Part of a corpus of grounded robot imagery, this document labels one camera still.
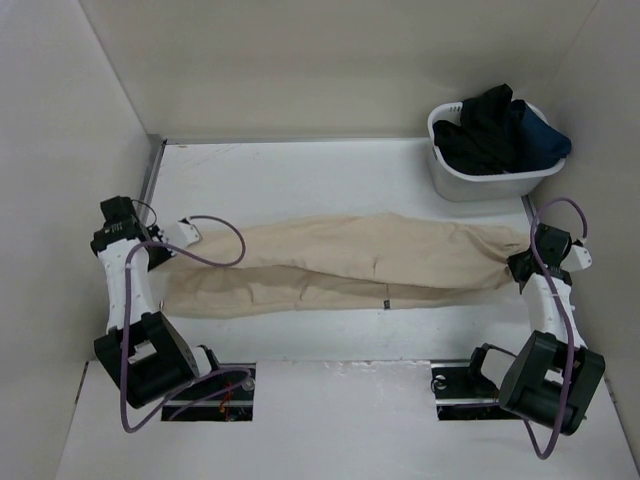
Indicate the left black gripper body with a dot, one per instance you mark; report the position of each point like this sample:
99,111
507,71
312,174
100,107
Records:
158,254

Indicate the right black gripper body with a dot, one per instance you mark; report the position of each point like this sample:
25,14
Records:
514,259

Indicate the beige trousers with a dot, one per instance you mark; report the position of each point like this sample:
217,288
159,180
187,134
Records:
340,262

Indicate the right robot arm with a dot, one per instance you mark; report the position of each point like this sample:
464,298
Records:
554,373

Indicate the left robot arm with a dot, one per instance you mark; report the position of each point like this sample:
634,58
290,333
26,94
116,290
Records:
141,351

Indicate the white laundry basket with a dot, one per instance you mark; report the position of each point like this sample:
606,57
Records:
459,187

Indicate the dark blue garment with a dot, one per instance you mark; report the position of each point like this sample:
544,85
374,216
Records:
538,146

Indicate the black garment in basket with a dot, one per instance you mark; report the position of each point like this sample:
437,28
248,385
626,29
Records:
480,144

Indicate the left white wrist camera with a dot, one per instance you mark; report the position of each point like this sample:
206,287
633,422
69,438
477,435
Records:
181,233

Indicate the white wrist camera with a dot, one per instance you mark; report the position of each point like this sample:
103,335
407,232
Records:
577,259
181,233

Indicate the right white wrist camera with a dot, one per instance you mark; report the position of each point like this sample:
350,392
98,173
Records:
577,259

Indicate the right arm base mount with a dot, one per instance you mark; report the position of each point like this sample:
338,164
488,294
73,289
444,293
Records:
463,396

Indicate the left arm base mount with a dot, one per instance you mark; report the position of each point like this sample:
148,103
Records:
226,398

